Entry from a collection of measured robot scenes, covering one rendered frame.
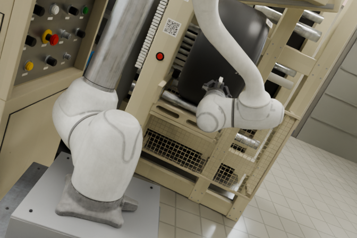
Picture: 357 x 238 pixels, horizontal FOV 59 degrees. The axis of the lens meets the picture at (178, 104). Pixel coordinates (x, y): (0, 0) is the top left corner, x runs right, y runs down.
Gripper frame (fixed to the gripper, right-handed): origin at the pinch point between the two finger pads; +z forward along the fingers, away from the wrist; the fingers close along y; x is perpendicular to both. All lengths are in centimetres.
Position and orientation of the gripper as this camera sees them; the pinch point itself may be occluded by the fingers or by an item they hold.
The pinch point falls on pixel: (219, 82)
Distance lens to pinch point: 142.5
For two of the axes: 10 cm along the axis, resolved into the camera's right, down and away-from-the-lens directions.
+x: -3.7, 8.2, 4.4
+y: -9.0, -4.3, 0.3
